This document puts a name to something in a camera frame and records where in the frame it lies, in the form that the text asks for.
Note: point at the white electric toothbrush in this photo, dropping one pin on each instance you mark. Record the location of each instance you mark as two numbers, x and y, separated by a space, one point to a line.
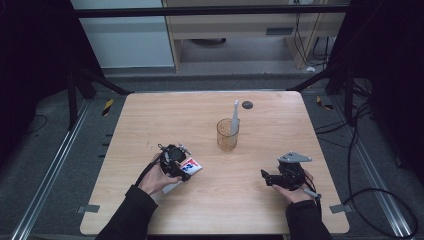
235 116

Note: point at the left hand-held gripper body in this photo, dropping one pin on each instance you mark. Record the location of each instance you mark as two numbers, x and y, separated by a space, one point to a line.
171 160

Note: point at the transparent amber plastic cup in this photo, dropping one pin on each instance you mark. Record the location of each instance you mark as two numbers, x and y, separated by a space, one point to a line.
227 138

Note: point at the aluminium floor rail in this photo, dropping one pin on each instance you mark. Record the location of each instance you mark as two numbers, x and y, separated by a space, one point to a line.
50 170
376 180

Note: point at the black horizontal frame bar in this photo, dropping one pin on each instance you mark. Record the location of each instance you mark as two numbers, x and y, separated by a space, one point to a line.
200 11

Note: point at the person's left hand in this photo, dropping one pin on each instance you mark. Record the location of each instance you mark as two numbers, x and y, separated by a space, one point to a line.
155 180

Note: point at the white cabinet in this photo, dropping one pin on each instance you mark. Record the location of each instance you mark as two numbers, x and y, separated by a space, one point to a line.
126 40

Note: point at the yellow black striped tape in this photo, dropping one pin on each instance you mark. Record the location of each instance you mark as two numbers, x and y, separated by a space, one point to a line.
323 103
107 107

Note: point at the round grey table grommet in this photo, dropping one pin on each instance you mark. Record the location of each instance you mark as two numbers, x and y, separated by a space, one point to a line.
247 105

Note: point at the black metal stand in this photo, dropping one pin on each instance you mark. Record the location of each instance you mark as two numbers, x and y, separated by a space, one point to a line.
348 96
71 100

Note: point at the small white floor object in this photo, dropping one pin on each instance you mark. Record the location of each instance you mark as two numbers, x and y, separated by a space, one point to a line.
310 69

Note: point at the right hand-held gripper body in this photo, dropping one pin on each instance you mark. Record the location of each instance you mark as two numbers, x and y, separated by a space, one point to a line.
293 171

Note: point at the person's right hand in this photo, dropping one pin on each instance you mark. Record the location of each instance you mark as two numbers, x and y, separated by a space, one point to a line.
296 195

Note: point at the light wooden desk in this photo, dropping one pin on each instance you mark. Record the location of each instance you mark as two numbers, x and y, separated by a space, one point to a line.
253 25

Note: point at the white toothpaste tube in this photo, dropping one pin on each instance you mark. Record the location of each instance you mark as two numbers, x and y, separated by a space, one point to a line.
192 166

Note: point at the grey metal table bracket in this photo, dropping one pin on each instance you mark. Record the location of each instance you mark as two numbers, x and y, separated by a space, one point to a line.
340 208
88 209

